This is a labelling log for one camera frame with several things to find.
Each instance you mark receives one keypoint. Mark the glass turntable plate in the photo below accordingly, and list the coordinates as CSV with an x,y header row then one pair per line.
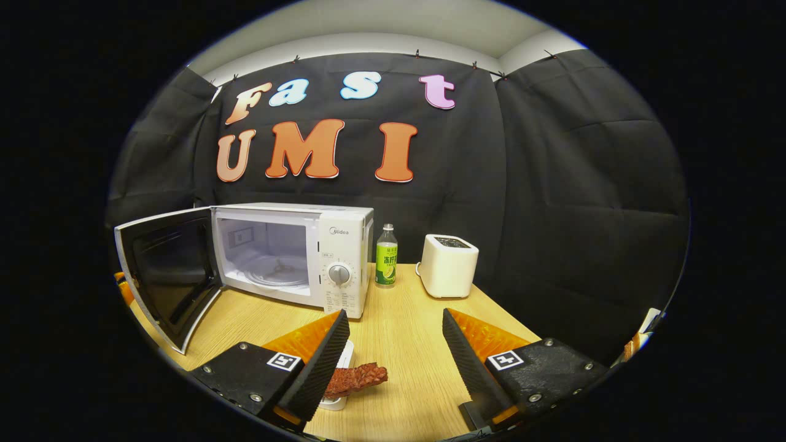
x,y
276,270

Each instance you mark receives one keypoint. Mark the red dried meat strip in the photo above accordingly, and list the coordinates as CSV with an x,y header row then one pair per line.
x,y
362,376

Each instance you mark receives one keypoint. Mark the white microwave oven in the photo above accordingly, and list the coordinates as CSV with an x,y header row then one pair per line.
x,y
344,245

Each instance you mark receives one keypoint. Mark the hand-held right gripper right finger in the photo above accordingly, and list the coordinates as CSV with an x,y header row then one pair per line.
x,y
473,368

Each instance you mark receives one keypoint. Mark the small white dish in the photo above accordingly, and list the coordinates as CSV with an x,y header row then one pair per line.
x,y
334,403

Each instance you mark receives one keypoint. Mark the white toaster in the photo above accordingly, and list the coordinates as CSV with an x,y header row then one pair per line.
x,y
448,270

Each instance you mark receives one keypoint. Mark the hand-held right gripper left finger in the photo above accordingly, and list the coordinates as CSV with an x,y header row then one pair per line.
x,y
322,368

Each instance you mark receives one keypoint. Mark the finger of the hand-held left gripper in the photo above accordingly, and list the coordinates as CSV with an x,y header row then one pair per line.
x,y
124,291

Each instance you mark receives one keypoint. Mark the green label drink bottle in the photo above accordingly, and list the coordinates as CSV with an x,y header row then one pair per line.
x,y
386,261

